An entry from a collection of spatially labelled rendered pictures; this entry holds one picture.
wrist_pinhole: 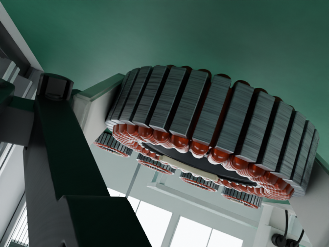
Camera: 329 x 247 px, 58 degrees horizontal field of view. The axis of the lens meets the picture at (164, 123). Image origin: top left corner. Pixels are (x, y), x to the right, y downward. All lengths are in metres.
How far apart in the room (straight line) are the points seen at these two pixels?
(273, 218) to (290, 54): 0.82
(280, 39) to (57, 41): 0.23
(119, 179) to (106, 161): 0.46
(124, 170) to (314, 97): 6.40
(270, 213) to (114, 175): 5.75
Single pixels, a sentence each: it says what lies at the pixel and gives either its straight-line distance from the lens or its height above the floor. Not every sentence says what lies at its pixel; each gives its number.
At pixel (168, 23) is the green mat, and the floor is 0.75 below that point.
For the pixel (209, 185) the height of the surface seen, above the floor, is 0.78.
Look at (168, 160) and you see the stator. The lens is 0.20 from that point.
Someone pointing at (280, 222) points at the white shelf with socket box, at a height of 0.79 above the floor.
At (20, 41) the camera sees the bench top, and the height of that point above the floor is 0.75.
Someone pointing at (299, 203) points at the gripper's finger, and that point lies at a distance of 0.17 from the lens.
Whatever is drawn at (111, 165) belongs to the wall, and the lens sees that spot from 6.60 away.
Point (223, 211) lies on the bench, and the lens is 3.30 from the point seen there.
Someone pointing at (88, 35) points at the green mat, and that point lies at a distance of 0.29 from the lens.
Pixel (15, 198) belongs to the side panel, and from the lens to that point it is 0.69.
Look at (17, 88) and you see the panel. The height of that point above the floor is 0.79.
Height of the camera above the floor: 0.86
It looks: 14 degrees down
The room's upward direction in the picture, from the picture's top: 159 degrees counter-clockwise
